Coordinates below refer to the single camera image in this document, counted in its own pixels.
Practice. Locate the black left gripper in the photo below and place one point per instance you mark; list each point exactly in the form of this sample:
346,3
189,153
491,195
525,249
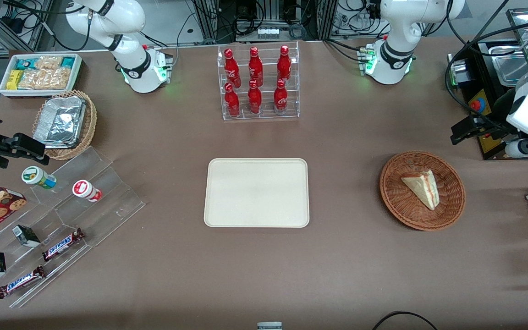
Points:
497,112

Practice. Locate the triangular sandwich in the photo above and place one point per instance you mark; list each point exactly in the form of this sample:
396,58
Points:
423,188

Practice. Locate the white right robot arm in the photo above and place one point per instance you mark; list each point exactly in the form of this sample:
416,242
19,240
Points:
129,23

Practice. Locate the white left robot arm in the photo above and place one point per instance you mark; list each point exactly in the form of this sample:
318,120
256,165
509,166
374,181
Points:
401,27

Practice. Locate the light tan wicker basket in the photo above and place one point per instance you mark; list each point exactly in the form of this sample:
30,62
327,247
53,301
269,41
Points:
89,128

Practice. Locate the brown round wicker basket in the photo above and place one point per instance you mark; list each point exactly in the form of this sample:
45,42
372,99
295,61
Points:
401,206

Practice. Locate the cream rectangular serving tray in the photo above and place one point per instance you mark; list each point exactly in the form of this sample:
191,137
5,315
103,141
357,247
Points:
255,192

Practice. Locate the black food warmer appliance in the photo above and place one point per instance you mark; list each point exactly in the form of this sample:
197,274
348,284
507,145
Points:
488,101

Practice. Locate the red emergency stop button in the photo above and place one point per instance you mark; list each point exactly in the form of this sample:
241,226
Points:
476,105

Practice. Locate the green label yogurt cup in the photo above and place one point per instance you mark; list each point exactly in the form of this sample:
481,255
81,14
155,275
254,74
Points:
37,176

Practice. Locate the stainless steel warmer pan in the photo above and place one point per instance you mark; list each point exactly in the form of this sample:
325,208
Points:
511,68

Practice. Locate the aluminium foil container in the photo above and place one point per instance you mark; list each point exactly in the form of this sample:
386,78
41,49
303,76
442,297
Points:
60,123

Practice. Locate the yellow snack packet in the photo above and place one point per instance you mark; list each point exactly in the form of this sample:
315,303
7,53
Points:
13,79

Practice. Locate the clear cracker bag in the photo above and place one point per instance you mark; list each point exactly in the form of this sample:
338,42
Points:
48,62
57,79
32,79

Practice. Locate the red label yogurt cup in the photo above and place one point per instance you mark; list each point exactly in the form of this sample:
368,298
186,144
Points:
85,189

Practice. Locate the teal snack packet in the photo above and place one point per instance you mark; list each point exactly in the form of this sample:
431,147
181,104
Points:
68,62
24,63

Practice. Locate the snickers chocolate bar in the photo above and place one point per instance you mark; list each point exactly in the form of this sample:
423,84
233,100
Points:
62,245
21,282

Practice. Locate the white rectangular snack bin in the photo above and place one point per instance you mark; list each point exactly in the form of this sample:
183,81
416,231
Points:
77,73

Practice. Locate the clear acrylic step display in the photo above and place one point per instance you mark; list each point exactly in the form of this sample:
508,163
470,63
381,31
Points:
108,201

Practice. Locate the red cola bottle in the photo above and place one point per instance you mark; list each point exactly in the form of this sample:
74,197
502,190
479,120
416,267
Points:
232,101
255,68
281,97
255,99
284,65
231,68

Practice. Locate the clear acrylic bottle rack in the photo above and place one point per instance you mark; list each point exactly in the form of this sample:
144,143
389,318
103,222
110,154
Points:
266,114

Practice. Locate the white power strip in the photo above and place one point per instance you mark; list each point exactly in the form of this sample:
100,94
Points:
267,33

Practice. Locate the small grey device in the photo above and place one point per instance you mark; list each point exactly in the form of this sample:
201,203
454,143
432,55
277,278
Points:
269,326

